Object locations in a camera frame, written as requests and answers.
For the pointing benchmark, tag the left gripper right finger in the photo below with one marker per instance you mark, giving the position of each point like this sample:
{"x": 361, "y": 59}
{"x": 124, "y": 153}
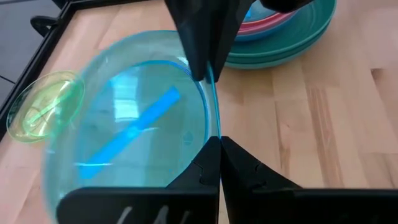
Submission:
{"x": 295, "y": 205}

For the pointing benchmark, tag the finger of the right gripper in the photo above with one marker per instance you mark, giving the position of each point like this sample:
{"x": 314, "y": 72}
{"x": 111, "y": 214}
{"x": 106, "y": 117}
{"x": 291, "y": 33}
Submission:
{"x": 227, "y": 31}
{"x": 192, "y": 31}

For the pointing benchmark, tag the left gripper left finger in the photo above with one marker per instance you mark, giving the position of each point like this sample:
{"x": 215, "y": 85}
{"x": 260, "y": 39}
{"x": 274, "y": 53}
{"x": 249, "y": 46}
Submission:
{"x": 140, "y": 205}

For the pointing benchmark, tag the small teal plastic plate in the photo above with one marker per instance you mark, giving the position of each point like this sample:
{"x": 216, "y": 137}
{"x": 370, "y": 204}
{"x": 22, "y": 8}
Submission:
{"x": 258, "y": 14}

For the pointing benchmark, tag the large teal plastic plate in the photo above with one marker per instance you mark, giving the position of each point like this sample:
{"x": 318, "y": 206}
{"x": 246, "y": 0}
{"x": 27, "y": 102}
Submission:
{"x": 264, "y": 64}
{"x": 295, "y": 34}

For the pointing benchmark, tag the pink plastic plate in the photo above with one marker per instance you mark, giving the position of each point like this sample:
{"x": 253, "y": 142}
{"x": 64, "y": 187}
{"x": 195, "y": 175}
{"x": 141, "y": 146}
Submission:
{"x": 258, "y": 28}

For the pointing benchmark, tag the blue transparent plastic plate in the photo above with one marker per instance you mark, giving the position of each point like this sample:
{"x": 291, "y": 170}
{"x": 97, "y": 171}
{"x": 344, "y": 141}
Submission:
{"x": 109, "y": 93}

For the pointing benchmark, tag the green transparent plastic plate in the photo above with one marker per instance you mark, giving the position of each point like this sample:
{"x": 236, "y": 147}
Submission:
{"x": 40, "y": 109}

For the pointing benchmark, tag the black aluminium table frame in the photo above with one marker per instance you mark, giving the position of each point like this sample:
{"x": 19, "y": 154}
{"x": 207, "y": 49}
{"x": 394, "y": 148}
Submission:
{"x": 51, "y": 37}

